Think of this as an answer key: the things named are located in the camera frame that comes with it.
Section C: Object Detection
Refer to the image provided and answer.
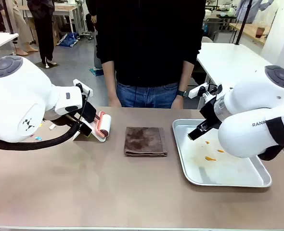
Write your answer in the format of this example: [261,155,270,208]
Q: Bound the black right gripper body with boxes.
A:
[196,98,222,133]

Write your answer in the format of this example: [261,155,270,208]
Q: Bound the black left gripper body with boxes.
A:
[80,97,97,125]

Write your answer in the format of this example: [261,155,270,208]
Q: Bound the brown cloth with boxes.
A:
[124,127,168,157]

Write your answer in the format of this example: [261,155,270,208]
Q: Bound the person's right forearm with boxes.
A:
[102,61,116,96]

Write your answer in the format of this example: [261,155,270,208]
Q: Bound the person's left forearm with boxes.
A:
[177,60,194,93]

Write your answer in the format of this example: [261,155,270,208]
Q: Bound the person's right hand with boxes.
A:
[108,92,122,108]

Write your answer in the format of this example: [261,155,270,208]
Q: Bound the person's left hand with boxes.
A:
[171,95,185,109]

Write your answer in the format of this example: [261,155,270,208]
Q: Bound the teal floor plate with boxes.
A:
[89,68,105,77]

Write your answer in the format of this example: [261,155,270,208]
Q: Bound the silver metal tray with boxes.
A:
[172,118,272,188]

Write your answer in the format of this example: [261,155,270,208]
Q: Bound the large white table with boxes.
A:
[196,42,275,110]

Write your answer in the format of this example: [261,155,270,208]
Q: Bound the blue jeans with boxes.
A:
[115,80,180,109]

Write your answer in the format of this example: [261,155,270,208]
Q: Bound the brown floor plate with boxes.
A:
[33,61,60,70]

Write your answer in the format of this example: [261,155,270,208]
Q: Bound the blue plastic bag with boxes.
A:
[57,32,79,48]

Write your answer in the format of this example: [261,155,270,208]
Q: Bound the cardboard box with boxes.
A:
[51,20,61,47]

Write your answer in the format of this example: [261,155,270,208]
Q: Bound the bystander in black trousers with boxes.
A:
[27,0,58,66]

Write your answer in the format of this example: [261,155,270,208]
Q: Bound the wooden workbench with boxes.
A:
[228,23,271,45]

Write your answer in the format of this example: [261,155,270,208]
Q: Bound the black sweater torso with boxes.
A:
[95,0,207,88]

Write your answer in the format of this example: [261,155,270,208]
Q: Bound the black pole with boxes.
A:
[2,0,15,36]
[235,0,253,45]

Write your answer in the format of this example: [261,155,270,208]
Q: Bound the bystander in light jeans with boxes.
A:
[85,0,104,71]

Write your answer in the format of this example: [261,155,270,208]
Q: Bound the wooden top table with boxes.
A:
[18,4,79,34]

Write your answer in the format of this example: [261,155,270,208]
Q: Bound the bystander in beige trousers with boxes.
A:
[6,0,39,56]

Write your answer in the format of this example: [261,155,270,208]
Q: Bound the bystander in blue shirt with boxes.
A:
[235,0,275,24]

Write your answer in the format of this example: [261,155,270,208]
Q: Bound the small white table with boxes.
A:
[0,32,19,55]

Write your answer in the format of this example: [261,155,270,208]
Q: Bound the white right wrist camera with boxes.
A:
[188,82,223,103]

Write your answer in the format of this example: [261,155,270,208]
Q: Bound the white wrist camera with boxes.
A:
[72,78,91,97]
[188,82,223,103]

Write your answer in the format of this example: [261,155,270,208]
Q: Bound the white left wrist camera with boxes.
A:
[72,78,91,97]

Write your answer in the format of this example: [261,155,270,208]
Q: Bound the black left arm cable sleeve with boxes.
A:
[0,90,91,151]

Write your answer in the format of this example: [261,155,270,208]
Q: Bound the black arm cable sleeve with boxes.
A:
[0,90,91,151]
[257,116,284,161]

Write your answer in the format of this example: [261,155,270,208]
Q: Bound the black right arm cable sleeve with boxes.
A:
[257,116,284,161]

